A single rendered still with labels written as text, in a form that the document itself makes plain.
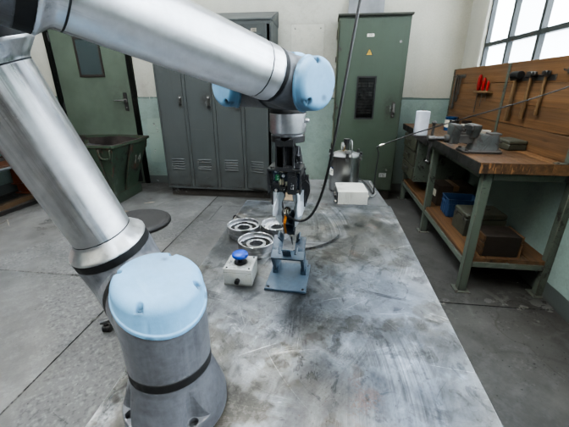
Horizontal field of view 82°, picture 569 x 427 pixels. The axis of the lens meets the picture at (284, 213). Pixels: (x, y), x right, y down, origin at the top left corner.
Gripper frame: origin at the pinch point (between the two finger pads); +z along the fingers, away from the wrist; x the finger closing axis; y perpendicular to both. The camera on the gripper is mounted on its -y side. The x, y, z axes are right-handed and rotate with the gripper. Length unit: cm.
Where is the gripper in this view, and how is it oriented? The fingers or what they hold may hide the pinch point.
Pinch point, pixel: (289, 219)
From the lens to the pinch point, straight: 77.3
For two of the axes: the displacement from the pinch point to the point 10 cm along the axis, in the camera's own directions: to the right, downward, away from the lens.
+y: -1.7, 3.6, -9.2
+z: 0.0, 9.3, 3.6
